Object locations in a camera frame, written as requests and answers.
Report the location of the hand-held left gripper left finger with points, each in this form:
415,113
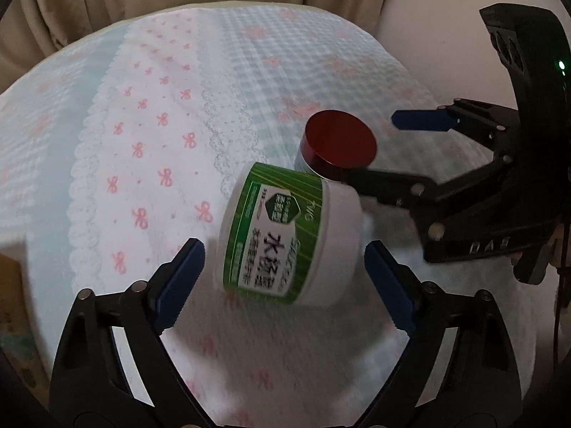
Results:
178,285

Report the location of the green label white jar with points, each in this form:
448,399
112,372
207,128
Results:
267,232

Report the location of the red-lid jar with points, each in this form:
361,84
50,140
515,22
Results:
339,138

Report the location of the person's right hand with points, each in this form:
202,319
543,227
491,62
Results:
561,249

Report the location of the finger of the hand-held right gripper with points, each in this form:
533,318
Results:
388,185
419,119

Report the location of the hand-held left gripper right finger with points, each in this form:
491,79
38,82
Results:
388,285

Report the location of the patterned white tablecloth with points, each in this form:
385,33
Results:
156,98

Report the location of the cardboard box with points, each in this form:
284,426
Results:
18,312

